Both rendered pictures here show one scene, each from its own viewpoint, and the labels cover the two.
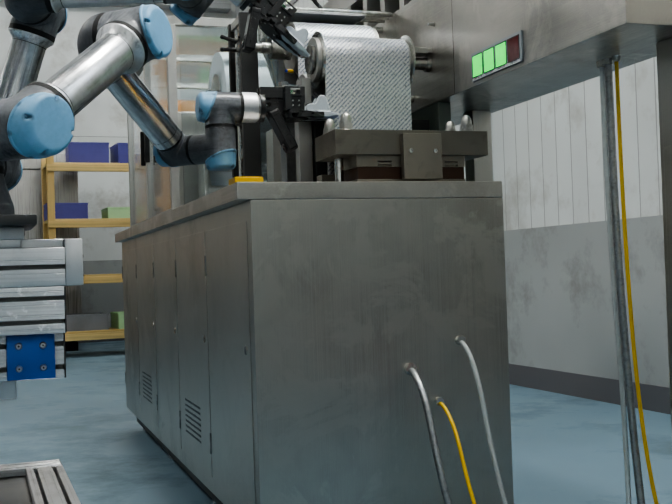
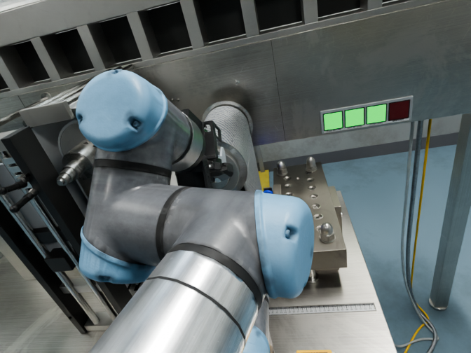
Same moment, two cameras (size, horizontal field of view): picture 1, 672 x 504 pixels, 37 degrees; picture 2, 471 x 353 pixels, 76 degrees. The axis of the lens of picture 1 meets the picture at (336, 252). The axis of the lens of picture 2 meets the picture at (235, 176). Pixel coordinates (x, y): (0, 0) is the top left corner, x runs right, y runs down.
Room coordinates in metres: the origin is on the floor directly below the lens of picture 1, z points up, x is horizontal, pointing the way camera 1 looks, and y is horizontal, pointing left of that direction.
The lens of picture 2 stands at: (2.28, 0.50, 1.55)
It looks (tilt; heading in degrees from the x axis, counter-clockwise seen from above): 30 degrees down; 301
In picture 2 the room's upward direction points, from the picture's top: 14 degrees counter-clockwise
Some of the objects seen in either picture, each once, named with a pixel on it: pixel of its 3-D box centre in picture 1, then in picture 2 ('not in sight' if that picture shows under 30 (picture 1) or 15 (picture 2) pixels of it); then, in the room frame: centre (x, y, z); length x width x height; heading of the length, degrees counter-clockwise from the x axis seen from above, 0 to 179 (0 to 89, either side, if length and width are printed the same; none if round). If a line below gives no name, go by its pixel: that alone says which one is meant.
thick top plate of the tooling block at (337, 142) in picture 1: (401, 146); (303, 208); (2.49, -0.17, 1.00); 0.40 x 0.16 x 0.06; 109
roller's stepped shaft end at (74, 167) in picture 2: (259, 47); (69, 174); (2.82, 0.20, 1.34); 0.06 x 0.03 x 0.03; 109
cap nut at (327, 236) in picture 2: (345, 121); (326, 230); (2.40, -0.03, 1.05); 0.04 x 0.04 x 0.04
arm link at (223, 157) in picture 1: (215, 148); not in sight; (2.47, 0.29, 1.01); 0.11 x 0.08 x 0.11; 64
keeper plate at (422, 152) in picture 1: (421, 156); (336, 211); (2.41, -0.21, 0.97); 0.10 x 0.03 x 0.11; 109
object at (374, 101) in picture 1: (369, 109); (254, 188); (2.59, -0.10, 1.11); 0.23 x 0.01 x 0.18; 109
